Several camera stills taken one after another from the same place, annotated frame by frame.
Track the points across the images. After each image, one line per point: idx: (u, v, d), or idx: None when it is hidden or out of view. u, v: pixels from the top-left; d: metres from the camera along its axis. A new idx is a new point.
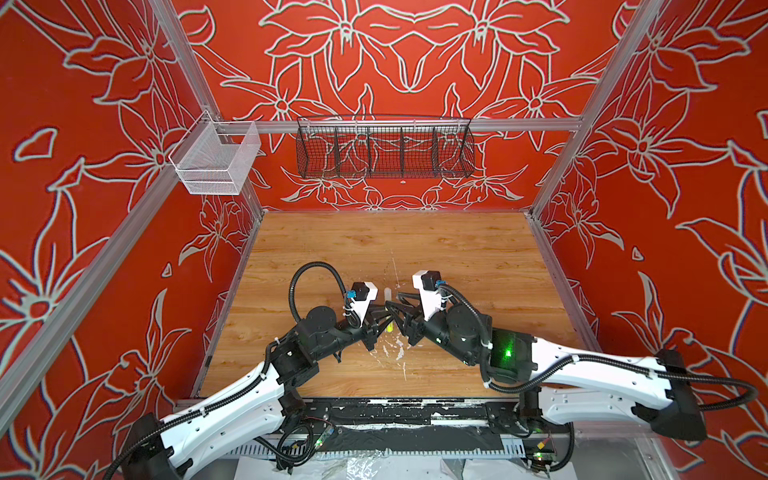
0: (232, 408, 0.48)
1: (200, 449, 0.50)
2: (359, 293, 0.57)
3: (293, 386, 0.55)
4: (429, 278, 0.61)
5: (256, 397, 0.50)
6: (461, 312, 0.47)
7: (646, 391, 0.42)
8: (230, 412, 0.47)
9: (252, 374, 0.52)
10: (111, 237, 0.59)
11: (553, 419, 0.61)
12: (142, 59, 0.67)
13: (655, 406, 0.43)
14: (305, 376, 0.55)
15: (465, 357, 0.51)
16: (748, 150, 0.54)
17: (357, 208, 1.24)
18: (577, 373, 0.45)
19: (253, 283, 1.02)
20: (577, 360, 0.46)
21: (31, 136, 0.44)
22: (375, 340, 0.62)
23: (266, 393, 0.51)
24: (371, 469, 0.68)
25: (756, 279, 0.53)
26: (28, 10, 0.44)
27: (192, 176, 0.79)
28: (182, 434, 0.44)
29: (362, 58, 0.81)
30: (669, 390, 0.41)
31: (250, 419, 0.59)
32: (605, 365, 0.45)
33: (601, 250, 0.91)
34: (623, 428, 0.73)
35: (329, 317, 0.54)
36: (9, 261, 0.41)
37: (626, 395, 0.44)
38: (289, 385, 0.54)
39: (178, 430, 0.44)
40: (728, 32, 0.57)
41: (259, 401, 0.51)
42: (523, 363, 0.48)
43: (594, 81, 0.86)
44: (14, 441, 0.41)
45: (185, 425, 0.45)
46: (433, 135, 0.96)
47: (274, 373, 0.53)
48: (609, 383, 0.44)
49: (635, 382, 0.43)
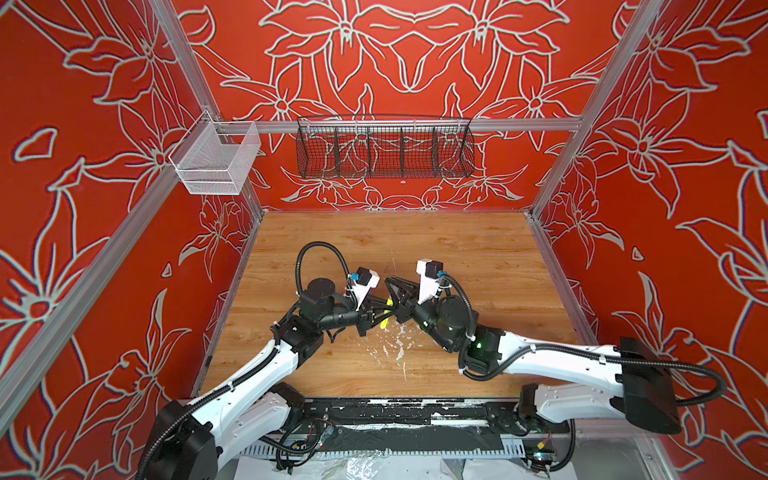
0: (253, 384, 0.48)
1: (225, 438, 0.49)
2: (361, 276, 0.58)
3: (306, 359, 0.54)
4: (431, 267, 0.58)
5: (276, 368, 0.52)
6: (453, 305, 0.53)
7: (597, 376, 0.44)
8: (252, 388, 0.48)
9: (266, 350, 0.54)
10: (111, 237, 0.59)
11: (548, 416, 0.61)
12: (142, 59, 0.67)
13: (613, 393, 0.44)
14: (314, 347, 0.60)
15: (445, 344, 0.56)
16: (747, 150, 0.54)
17: (357, 208, 1.24)
18: (538, 361, 0.49)
19: (253, 283, 1.02)
20: (535, 348, 0.51)
21: (31, 136, 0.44)
22: (368, 326, 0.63)
23: (284, 363, 0.53)
24: (371, 469, 0.68)
25: (757, 279, 0.53)
26: (28, 10, 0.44)
27: (192, 176, 0.79)
28: (215, 410, 0.43)
29: (363, 58, 0.81)
30: (619, 374, 0.43)
31: (259, 411, 0.59)
32: (562, 353, 0.48)
33: (602, 250, 0.90)
34: (623, 427, 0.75)
35: (330, 286, 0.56)
36: (9, 261, 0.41)
37: (586, 381, 0.46)
38: (301, 359, 0.59)
39: (207, 408, 0.43)
40: (728, 32, 0.57)
41: (277, 372, 0.53)
42: (490, 354, 0.54)
43: (594, 81, 0.86)
44: (14, 441, 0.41)
45: (216, 402, 0.44)
46: (433, 135, 0.96)
47: (287, 346, 0.55)
48: (568, 370, 0.46)
49: (587, 368, 0.45)
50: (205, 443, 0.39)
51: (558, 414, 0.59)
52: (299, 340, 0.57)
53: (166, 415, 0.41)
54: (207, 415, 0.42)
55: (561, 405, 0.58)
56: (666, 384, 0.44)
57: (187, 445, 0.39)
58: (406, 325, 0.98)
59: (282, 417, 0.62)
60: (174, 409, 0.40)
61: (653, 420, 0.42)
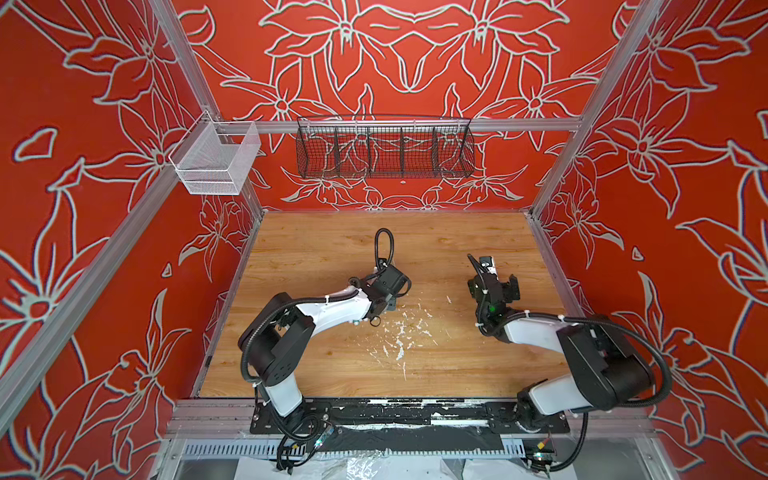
0: (337, 308, 0.55)
1: None
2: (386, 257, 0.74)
3: (369, 313, 0.66)
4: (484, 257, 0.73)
5: (353, 304, 0.59)
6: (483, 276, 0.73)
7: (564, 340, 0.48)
8: (337, 310, 0.55)
9: (348, 288, 0.63)
10: (111, 237, 0.59)
11: (538, 403, 0.63)
12: (142, 59, 0.67)
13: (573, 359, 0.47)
14: (379, 307, 0.67)
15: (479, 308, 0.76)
16: (747, 150, 0.54)
17: (357, 208, 1.24)
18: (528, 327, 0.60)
19: (252, 283, 1.02)
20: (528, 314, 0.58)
21: (31, 136, 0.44)
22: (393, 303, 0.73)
23: (360, 304, 0.61)
24: (371, 469, 0.68)
25: (756, 279, 0.53)
26: (28, 10, 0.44)
27: (192, 176, 0.79)
28: (315, 308, 0.52)
29: (363, 58, 0.81)
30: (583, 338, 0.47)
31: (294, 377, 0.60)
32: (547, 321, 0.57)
33: (602, 250, 0.90)
34: (623, 427, 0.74)
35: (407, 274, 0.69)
36: (9, 261, 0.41)
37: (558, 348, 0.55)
38: (367, 311, 0.65)
39: (311, 307, 0.52)
40: (728, 32, 0.57)
41: (350, 311, 0.60)
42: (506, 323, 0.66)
43: (595, 81, 0.86)
44: (14, 441, 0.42)
45: (315, 305, 0.52)
46: (433, 135, 0.96)
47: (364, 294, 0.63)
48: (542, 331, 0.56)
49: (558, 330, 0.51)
50: (306, 329, 0.46)
51: (546, 400, 0.60)
52: (372, 296, 0.64)
53: (274, 302, 0.49)
54: (311, 307, 0.52)
55: (547, 389, 0.59)
56: (629, 373, 0.44)
57: (294, 326, 0.46)
58: (406, 325, 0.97)
59: (293, 408, 0.64)
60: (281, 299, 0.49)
61: (588, 377, 0.45)
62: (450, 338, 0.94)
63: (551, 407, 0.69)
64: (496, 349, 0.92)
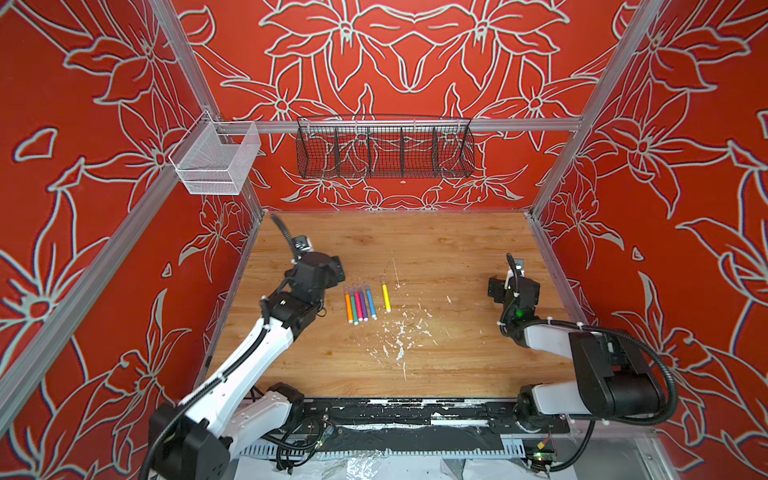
0: (249, 367, 0.46)
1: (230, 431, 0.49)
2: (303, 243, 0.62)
3: (299, 331, 0.56)
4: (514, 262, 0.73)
5: (269, 347, 0.49)
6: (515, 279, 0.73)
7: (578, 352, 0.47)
8: (248, 372, 0.45)
9: (255, 332, 0.50)
10: (111, 237, 0.59)
11: (541, 403, 0.62)
12: (142, 59, 0.67)
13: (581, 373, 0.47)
14: (307, 318, 0.56)
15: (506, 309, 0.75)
16: (747, 150, 0.54)
17: (357, 208, 1.24)
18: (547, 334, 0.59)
19: (252, 283, 1.02)
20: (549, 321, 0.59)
21: (31, 136, 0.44)
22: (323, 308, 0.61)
23: (276, 340, 0.50)
24: (371, 469, 0.68)
25: (757, 279, 0.53)
26: (28, 10, 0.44)
27: (192, 176, 0.79)
28: (217, 397, 0.42)
29: (363, 58, 0.81)
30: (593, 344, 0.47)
31: (262, 407, 0.59)
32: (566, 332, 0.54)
33: (602, 250, 0.90)
34: (621, 427, 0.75)
35: (327, 258, 0.58)
36: (8, 261, 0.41)
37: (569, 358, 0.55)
38: (295, 332, 0.54)
39: (201, 403, 0.41)
40: (728, 32, 0.57)
41: (269, 352, 0.49)
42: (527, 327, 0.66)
43: (595, 81, 0.86)
44: (14, 441, 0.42)
45: (209, 396, 0.42)
46: (433, 135, 0.96)
47: (277, 322, 0.52)
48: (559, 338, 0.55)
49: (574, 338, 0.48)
50: (204, 439, 0.38)
51: (546, 400, 0.61)
52: (294, 308, 0.54)
53: (158, 417, 0.39)
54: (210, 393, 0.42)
55: (549, 389, 0.60)
56: (635, 389, 0.43)
57: (186, 442, 0.37)
58: (406, 325, 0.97)
59: (284, 415, 0.63)
60: (165, 412, 0.40)
61: (589, 383, 0.45)
62: (450, 338, 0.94)
63: (550, 407, 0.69)
64: (496, 349, 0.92)
